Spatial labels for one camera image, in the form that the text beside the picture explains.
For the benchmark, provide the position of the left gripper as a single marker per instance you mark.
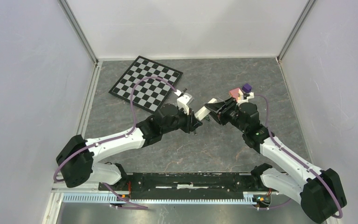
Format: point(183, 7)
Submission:
point(192, 123)

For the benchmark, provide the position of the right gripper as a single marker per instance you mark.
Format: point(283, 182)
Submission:
point(218, 108)

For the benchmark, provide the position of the long white remote control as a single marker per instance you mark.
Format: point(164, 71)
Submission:
point(203, 112)

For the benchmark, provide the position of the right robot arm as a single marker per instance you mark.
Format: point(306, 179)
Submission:
point(319, 192)

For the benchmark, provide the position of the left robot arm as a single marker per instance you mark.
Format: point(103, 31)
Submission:
point(79, 160)

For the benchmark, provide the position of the red and yellow block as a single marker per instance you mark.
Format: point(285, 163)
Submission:
point(237, 94)

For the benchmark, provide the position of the purple cube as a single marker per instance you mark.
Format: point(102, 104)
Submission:
point(246, 88)

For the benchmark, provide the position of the black and grey chessboard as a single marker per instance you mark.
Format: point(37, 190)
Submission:
point(150, 94)

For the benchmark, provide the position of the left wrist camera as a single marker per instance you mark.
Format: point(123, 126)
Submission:
point(183, 101)

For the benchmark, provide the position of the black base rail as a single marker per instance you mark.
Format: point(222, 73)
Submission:
point(189, 185)

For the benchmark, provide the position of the white slotted cable duct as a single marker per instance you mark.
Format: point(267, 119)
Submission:
point(111, 198)

